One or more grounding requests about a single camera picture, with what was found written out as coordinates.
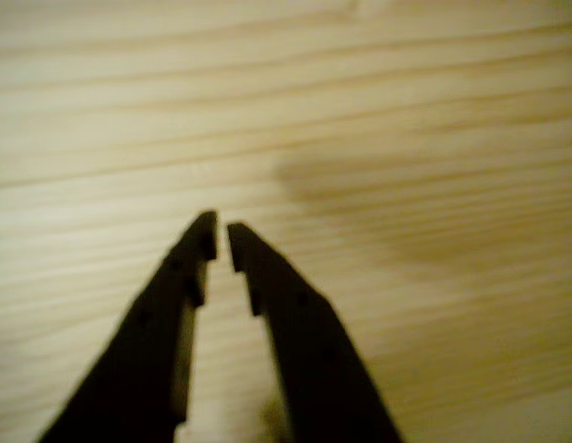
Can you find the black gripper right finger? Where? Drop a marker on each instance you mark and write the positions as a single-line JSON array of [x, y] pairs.
[[309, 360]]

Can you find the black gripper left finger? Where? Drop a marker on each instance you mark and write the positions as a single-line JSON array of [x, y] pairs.
[[143, 350]]

